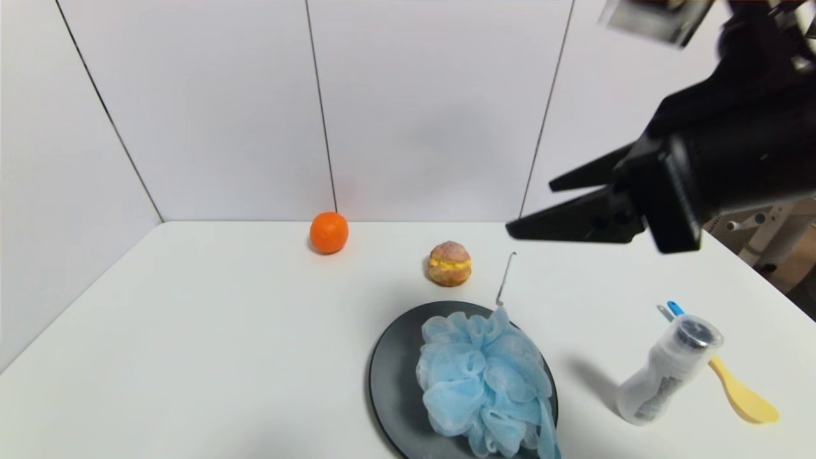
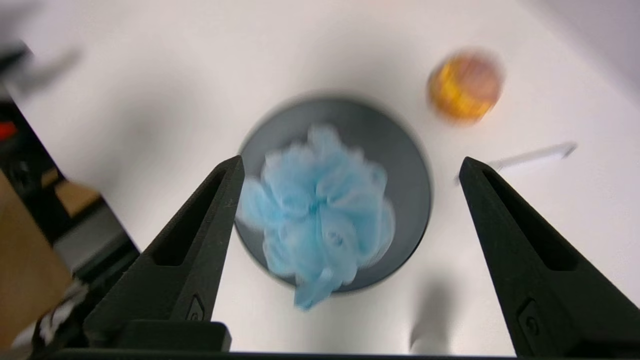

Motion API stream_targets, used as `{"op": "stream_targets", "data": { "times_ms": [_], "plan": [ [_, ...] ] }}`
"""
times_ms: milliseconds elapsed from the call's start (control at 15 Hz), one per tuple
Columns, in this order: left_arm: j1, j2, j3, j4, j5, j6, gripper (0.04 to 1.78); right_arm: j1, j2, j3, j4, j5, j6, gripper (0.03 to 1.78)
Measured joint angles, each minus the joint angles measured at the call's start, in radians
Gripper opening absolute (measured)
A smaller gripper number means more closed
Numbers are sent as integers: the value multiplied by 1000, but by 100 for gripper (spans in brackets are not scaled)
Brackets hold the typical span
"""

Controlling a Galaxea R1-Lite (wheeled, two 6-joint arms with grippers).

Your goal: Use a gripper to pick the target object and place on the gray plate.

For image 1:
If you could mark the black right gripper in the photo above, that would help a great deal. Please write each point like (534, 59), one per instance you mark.
(670, 194)

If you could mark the light blue bath loofah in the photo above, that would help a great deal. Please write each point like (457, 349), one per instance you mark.
(481, 382)

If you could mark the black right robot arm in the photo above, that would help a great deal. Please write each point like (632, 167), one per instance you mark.
(752, 57)

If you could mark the gray round plate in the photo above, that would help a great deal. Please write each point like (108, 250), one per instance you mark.
(395, 376)

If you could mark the thin metal hook rod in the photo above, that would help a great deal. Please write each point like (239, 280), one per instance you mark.
(506, 277)

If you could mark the cream puff pastry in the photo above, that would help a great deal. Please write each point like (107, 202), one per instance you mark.
(449, 264)

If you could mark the clear plastic baby bottle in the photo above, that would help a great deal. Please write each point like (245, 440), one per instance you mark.
(666, 376)

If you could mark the orange fruit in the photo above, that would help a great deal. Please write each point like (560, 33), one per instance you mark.
(329, 233)

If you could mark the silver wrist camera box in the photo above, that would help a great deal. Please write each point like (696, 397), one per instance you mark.
(656, 19)

